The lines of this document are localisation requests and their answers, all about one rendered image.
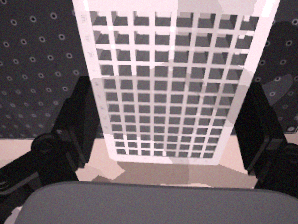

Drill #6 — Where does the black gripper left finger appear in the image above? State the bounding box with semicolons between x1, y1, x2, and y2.
0;76;100;224

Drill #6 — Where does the white well plate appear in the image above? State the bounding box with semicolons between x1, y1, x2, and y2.
72;0;280;165

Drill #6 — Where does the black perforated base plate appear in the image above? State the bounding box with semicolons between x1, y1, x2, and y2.
0;0;298;140

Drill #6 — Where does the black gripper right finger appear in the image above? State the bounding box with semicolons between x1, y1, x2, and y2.
234;82;298;199

